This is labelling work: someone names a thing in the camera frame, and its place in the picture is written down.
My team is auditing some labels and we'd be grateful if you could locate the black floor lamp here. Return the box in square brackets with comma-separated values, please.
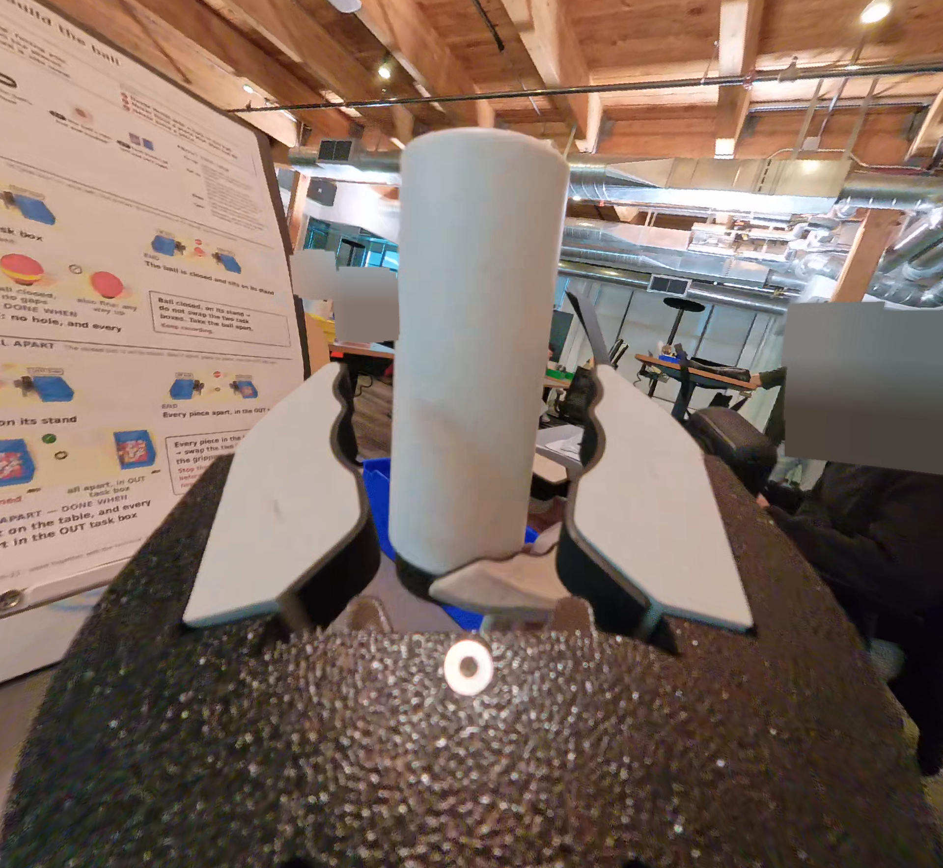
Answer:
[663, 295, 706, 364]

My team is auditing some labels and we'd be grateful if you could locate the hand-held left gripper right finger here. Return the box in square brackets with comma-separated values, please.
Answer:
[555, 363, 757, 655]

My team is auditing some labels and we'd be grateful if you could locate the white cylinder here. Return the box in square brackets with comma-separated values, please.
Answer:
[388, 130, 572, 568]

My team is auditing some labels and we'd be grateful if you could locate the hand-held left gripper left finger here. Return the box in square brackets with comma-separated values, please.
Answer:
[181, 363, 383, 633]

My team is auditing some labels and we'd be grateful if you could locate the standing desk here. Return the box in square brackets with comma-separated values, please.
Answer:
[635, 348, 760, 421]

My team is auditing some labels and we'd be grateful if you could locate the printed instruction board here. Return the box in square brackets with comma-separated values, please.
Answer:
[0, 0, 312, 685]

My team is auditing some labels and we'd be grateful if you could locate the black office chair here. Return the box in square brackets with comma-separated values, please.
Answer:
[689, 407, 778, 497]

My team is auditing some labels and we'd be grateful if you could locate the dark tilted board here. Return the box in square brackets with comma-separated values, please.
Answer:
[563, 289, 614, 368]

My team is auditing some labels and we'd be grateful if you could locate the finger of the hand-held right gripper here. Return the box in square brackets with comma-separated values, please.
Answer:
[395, 525, 567, 617]

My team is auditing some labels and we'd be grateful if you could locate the black ceiling pipe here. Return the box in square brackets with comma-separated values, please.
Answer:
[228, 61, 943, 116]

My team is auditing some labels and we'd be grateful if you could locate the blue plastic bin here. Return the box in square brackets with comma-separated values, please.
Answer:
[363, 457, 544, 635]

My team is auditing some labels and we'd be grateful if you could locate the metal ventilation duct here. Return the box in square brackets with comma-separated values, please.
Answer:
[287, 146, 943, 309]

